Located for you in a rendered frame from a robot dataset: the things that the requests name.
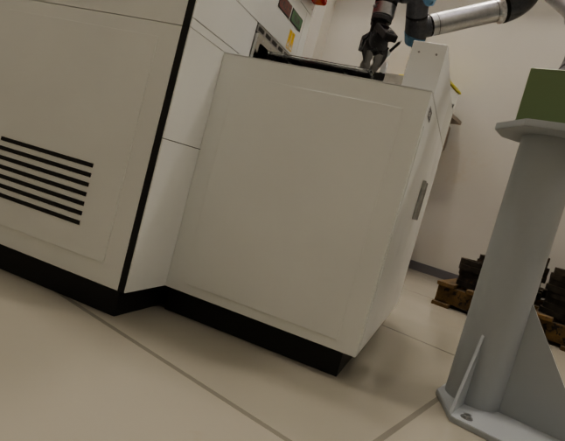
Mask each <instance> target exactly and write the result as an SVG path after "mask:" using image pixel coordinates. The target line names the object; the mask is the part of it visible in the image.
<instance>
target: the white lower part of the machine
mask: <svg viewBox="0 0 565 441"><path fill-rule="evenodd" d="M223 56H224V52H223V51H221V50H220V49H219V48H218V47H217V46H216V45H214V44H213V43H211V42H210V41H209V40H207V39H206V38H204V37H203V36H202V35H200V34H199V33H198V32H196V31H195V30H193V29H192V28H191V27H190V26H186V25H176V24H167V23H162V22H157V21H151V20H146V19H141V18H135V17H126V16H121V15H116V14H110V13H105V12H99V11H95V10H85V9H80V8H74V7H69V6H64V5H59V4H54V3H44V2H39V1H33V0H0V269H2V270H5V271H8V272H10V273H11V274H14V275H16V276H19V277H22V278H24V279H26V280H28V281H31V282H33V283H35V284H38V285H41V286H43V287H45V288H47V289H49V290H52V291H55V292H58V293H59V294H61V295H64V296H66V297H69V298H71V299H74V300H76V301H78V302H81V303H83V304H85V305H88V306H91V307H93V308H95V309H97V310H99V311H101V312H105V313H107V314H109V315H111V316H118V315H122V314H124V313H128V312H134V311H138V310H142V309H145V308H148V307H151V306H155V305H161V304H165V303H166V299H167V296H168V292H169V289H170V287H168V286H166V281H167V277H168V274H169V270H170V266H171V260H172V257H173V253H174V249H175V247H176V243H177V239H178V233H179V229H180V226H181V222H182V219H183V215H184V211H185V205H186V201H187V198H188V194H189V191H190V187H191V183H192V178H193V174H194V171H195V167H196V163H197V160H198V156H199V150H200V146H201V143H202V139H203V135H204V132H205V128H206V122H207V118H208V115H209V111H210V108H211V105H212V101H213V95H214V91H215V88H216V84H217V80H218V77H219V73H220V67H221V63H222V60H223Z"/></svg>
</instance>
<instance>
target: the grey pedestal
mask: <svg viewBox="0 0 565 441"><path fill-rule="evenodd" d="M495 130H496V131H497V132H498V133H499V134H500V135H501V136H502V137H504V138H507V139H510V140H513V141H515V142H518V143H520V145H519V148H518V151H517V154H516V157H515V159H514V163H513V168H512V170H511V174H510V177H509V179H508V182H507V186H506V190H505V194H504V197H503V199H502V202H501V206H500V209H499V213H498V217H497V219H496V222H495V225H494V229H493V231H492V237H491V239H490V242H489V245H488V249H487V251H486V254H485V259H484V262H483V265H482V269H481V271H480V274H479V277H478V282H477V285H476V288H475V291H474V294H473V297H472V300H471V305H470V308H469V311H468V314H467V317H466V320H465V323H464V328H463V331H462V334H461V337H460V340H459V343H458V346H457V350H456V354H455V357H454V360H453V362H452V366H451V369H450V373H449V377H448V380H447V382H446V383H445V384H444V385H442V387H440V388H438V389H437V390H436V395H437V397H438V399H439V401H440V403H441V404H442V406H443V409H444V411H445V413H446V415H447V417H448V418H449V420H450V421H451V422H452V423H454V424H456V425H458V426H460V427H462V428H464V429H466V430H468V431H470V432H472V433H474V434H476V435H478V436H480V437H482V438H484V439H486V440H488V441H565V386H564V384H563V381H562V378H561V375H560V373H559V370H558V367H557V366H556V363H555V359H554V356H553V355H552V352H551V349H550V347H549V344H548V341H547V338H546V336H545V333H544V331H543V329H542V326H541V322H540V320H539V317H538V315H537V312H536V310H535V308H534V301H535V298H536V295H537V292H538V289H539V287H540V284H541V279H542V276H543V273H544V270H545V268H546V265H547V261H548V257H549V254H550V251H551V248H552V245H553V242H554V239H555V235H556V232H557V229H558V226H559V223H560V220H561V217H562V213H563V209H564V207H565V123H562V122H550V121H543V120H536V119H530V118H525V119H519V120H513V121H507V122H497V123H496V126H495Z"/></svg>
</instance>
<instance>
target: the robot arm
mask: <svg viewBox="0 0 565 441"><path fill-rule="evenodd" d="M544 1H545V2H547V3H548V4H549V5H550V6H551V7H552V8H554V9H555V10H556V11H557V12H558V13H559V14H561V15H562V16H563V17H564V24H565V0H544ZM435 2H436V0H375V4H373V13H372V17H371V23H370V25H371V28H370V32H368V33H367V34H365V35H363V36H362V38H361V41H360V44H359V50H358V51H360V52H362V56H363V60H362V61H361V63H360V66H359V67H363V68H368V69H372V71H373V73H374V72H377V70H378V69H379V68H380V66H381V65H382V64H383V62H384V61H385V60H386V58H387V53H388V49H389V47H387V46H388V42H393V43H395V42H396V40H397V39H398V36H397V35H396V33H395V32H394V31H393V30H392V29H391V28H390V27H389V26H390V25H391V24H392V20H393V19H394V14H395V11H396V7H397V4H398V3H401V4H407V8H406V21H405V31H404V42H405V44H406V45H407V46H410V47H412V44H413V41H414V40H417V41H423V42H425V40H426V38H428V37H433V36H436V35H441V34H444V33H448V32H455V31H460V30H463V29H468V28H471V27H476V26H480V25H487V24H490V23H495V22H496V23H497V24H499V25H500V24H504V23H508V22H510V21H513V20H514V19H516V18H519V17H521V16H522V15H524V14H525V13H527V12H528V11H529V10H531V9H532V8H533V7H534V6H535V4H536V3H537V2H538V0H491V1H487V2H482V3H475V4H472V5H467V6H464V7H459V8H456V9H451V10H444V11H440V12H436V13H432V14H429V7H430V6H433V5H434V4H435ZM371 59H373V64H372V65H370V62H371ZM369 67H370V68H369ZM559 69H561V70H565V57H564V60H563V62H562V64H561V66H560V67H559Z"/></svg>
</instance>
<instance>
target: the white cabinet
mask: <svg viewBox="0 0 565 441"><path fill-rule="evenodd" d="M442 150H443V145H442V140H441V136H440V131H439V127H438V122H437V118H436V109H435V104H434V100H433V95H432V92H429V91H423V90H419V89H413V88H409V87H400V86H395V85H391V84H386V83H381V82H376V81H371V80H362V79H358V78H353V77H348V76H344V75H339V74H334V73H325V72H320V71H316V70H310V69H306V68H301V67H296V66H287V65H283V64H278V63H273V62H268V61H264V60H258V59H250V58H245V57H241V56H235V55H231V54H226V53H224V56H223V60H222V63H221V67H220V73H219V77H218V80H217V84H216V88H215V91H214V95H213V101H212V105H211V108H210V111H209V115H208V118H207V122H206V128H205V132H204V135H203V139H202V143H201V146H200V150H199V156H198V160H197V163H196V167H195V171H194V174H193V178H192V183H191V187H190V191H189V194H188V198H187V201H186V205H185V211H184V215H183V219H182V222H181V226H180V229H179V233H178V239H177V243H176V247H175V249H174V253H173V257H172V260H171V266H170V270H169V274H168V277H167V281H166V286H168V287H170V289H169V292H168V296H167V299H166V303H165V307H164V309H166V310H169V311H171V312H175V313H177V314H180V315H182V316H185V317H187V318H189V319H193V320H195V321H198V322H199V323H202V324H204V325H207V326H210V327H212V328H215V329H217V330H220V331H222V332H224V333H228V334H230V335H233V336H234V337H237V338H239V339H242V340H245V341H247V342H250V343H252V344H255V345H257V346H259V347H263V348H265V349H268V350H270V351H272V352H275V353H277V354H280V355H283V356H285V357H288V358H290V359H292V360H294V361H298V362H301V363H303V364H305V365H307V366H310V367H312V368H315V369H318V370H320V371H323V372H325V373H327V374H329V375H333V376H336V377H337V375H338V374H339V373H340V371H341V370H342V369H343V368H344V366H345V365H346V364H347V363H348V361H349V360H350V359H351V358H352V357H354V358H355V357H356V356H357V355H358V354H359V352H360V351H361V349H362V348H363V347H364V346H365V344H366V343H367V342H368V341H369V340H370V339H371V337H372V336H373V335H374V333H375V332H376V331H377V330H378V328H379V327H380V326H381V324H382V323H383V322H384V320H385V319H386V318H387V316H388V315H389V314H390V313H391V311H392V310H393V309H394V308H395V306H396V305H397V303H398V300H399V297H400V295H401V289H402V286H403V283H404V280H405V276H406V274H407V271H408V266H409V262H410V259H411V256H412V253H413V250H414V246H415V242H416V238H417V235H418V232H419V229H420V226H421V223H422V217H423V215H424V211H425V208H426V206H427V202H428V199H429V194H430V191H431V187H432V185H433V181H434V178H435V175H436V170H437V166H438V162H439V159H440V157H441V153H442Z"/></svg>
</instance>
